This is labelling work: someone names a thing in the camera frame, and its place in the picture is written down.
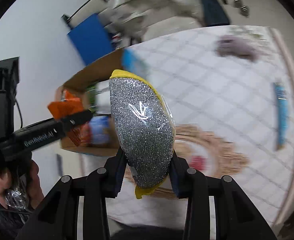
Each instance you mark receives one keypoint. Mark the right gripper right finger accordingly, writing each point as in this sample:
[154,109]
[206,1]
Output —
[192,184]

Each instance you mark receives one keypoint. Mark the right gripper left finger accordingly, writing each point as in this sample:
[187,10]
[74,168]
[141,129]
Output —
[103,183]

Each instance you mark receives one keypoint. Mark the silver yellow scouring sponge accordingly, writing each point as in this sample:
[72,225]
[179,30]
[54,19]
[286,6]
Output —
[145,128]

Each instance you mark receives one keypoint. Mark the orange snack packet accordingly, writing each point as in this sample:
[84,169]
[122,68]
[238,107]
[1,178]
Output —
[68,105]

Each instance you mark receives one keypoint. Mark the left hand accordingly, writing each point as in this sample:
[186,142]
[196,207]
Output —
[33,189]

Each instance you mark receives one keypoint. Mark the brown cardboard box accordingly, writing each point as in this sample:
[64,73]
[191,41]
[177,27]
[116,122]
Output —
[101,70]

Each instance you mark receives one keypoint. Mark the red floral snack packet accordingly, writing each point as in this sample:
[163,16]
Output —
[85,135]

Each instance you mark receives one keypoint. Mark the light blue tissue pack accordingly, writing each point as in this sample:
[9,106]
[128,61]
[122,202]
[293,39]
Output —
[99,126]

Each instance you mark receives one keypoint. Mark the green snack packet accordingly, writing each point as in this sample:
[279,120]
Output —
[91,96]

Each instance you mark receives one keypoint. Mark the white fabric pouch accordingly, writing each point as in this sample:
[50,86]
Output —
[103,97]

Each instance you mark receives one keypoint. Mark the patterned table cloth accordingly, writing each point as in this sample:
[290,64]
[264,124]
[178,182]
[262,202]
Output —
[224,108]

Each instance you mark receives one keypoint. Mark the blue toothpaste tube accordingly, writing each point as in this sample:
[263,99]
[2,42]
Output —
[282,109]

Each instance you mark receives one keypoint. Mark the blue folded mat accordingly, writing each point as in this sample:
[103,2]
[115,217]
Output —
[90,40]

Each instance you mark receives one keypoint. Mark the crumpled lilac cloth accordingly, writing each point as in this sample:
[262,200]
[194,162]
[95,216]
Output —
[237,46]

